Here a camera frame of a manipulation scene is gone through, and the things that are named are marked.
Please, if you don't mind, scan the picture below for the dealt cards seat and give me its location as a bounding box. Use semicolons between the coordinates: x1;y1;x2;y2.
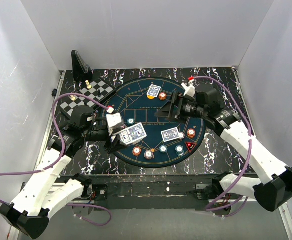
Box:
146;84;161;98
161;127;179;143

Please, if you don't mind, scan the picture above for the black white chessboard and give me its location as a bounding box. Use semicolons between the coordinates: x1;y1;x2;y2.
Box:
58;79;114;115

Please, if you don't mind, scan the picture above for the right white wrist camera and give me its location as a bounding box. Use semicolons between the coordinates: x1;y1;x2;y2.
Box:
181;82;195;99

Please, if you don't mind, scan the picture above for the red chip stack bottom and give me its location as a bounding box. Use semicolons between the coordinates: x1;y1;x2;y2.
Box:
132;146;141;156

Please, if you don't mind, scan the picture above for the blue chip stack top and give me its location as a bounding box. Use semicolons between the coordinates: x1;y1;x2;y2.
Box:
178;132;185;139

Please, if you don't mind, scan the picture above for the red triangle big blind button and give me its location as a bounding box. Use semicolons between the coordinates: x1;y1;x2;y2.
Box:
185;142;197;153

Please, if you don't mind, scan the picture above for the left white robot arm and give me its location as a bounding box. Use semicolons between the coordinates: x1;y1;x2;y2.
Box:
0;106;125;240

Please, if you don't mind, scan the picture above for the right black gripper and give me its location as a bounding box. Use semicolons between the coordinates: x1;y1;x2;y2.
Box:
153;91;206;125

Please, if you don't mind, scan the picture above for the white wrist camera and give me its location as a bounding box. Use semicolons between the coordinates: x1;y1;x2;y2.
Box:
181;82;195;99
106;113;125;136

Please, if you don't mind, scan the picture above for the blue backed playing cards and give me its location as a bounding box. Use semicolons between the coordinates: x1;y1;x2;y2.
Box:
126;123;147;143

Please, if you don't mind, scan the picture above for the round blue poker mat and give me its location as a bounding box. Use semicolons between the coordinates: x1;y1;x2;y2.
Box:
106;77;206;168

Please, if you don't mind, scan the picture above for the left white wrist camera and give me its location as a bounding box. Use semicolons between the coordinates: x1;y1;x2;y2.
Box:
106;113;125;136

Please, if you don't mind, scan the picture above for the green chip stack bottom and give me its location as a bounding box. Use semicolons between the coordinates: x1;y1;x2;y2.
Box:
159;145;167;153

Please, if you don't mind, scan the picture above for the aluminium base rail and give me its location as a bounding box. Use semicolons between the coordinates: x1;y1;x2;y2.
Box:
6;181;292;240

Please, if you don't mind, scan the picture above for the dealt cards top seat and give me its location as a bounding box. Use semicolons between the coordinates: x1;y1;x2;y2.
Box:
146;84;161;98

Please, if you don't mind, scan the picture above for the black card holder stand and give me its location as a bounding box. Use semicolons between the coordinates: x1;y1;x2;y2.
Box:
71;50;93;83

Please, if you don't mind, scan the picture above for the black wall knob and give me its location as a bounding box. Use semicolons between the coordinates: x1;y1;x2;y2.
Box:
51;88;57;98

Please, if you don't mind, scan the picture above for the green chip stack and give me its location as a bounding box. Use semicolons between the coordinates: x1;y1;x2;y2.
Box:
126;118;135;126
159;145;167;153
175;145;184;156

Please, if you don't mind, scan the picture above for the playing card deck box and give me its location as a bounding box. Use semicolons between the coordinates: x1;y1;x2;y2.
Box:
119;130;133;146

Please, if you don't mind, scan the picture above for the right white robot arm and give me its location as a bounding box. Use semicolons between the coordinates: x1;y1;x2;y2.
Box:
155;86;292;212

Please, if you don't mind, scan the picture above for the red chip stack top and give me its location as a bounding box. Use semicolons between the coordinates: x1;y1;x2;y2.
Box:
158;92;167;101

